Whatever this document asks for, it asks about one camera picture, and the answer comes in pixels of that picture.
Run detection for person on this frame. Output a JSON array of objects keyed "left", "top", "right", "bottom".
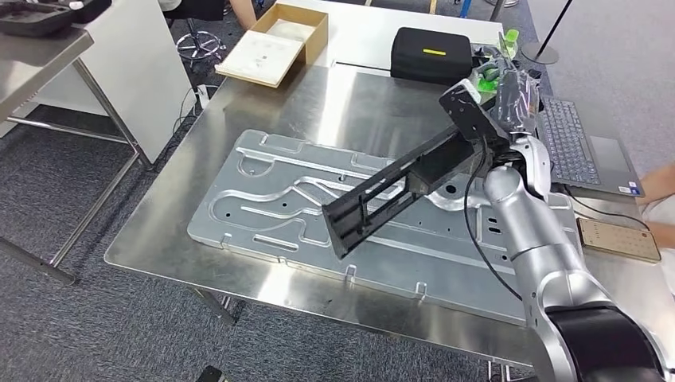
[{"left": 158, "top": 0, "right": 259, "bottom": 30}]

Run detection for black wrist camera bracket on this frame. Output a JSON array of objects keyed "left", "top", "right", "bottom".
[{"left": 474, "top": 121, "right": 521, "bottom": 160}]

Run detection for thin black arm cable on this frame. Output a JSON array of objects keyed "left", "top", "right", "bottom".
[{"left": 462, "top": 135, "right": 523, "bottom": 302}]

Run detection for green plastic item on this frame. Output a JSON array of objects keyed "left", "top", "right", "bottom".
[{"left": 474, "top": 29, "right": 521, "bottom": 93}]

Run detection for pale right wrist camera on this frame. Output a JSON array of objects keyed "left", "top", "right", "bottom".
[{"left": 439, "top": 79, "right": 497, "bottom": 141}]

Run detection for white cabinet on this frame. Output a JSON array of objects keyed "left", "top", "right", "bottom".
[{"left": 0, "top": 0, "right": 196, "bottom": 165}]

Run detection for tan rectangular device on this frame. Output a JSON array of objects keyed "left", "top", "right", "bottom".
[{"left": 576, "top": 217, "right": 661, "bottom": 263}]

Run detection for white table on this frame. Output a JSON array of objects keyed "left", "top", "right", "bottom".
[{"left": 274, "top": 0, "right": 507, "bottom": 75}]

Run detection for steel table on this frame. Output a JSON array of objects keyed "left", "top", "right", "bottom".
[{"left": 0, "top": 26, "right": 154, "bottom": 288}]

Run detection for black laptop cable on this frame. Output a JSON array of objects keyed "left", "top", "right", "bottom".
[{"left": 563, "top": 184, "right": 653, "bottom": 231}]

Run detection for grey laptop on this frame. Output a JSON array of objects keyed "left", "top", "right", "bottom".
[{"left": 537, "top": 95, "right": 646, "bottom": 199}]

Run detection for open black foam case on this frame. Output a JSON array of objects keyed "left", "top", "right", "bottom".
[{"left": 0, "top": 0, "right": 113, "bottom": 38}]

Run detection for stamped sheet metal panel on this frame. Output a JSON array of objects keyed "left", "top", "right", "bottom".
[{"left": 187, "top": 129, "right": 583, "bottom": 325}]

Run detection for tangled floor cables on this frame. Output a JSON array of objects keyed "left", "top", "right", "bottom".
[{"left": 153, "top": 84, "right": 212, "bottom": 166}]

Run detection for grey base stanchion post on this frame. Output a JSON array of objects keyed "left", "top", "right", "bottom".
[{"left": 521, "top": 0, "right": 575, "bottom": 65}]

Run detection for black plastic plate bracket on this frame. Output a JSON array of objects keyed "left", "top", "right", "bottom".
[{"left": 322, "top": 123, "right": 494, "bottom": 260}]

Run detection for chrome stool base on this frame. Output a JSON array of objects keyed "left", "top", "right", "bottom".
[{"left": 175, "top": 18, "right": 227, "bottom": 67}]

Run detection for black case with yellow label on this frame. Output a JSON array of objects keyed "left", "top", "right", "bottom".
[{"left": 390, "top": 27, "right": 474, "bottom": 85}]

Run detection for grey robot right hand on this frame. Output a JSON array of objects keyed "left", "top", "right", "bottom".
[{"left": 482, "top": 49, "right": 541, "bottom": 135}]

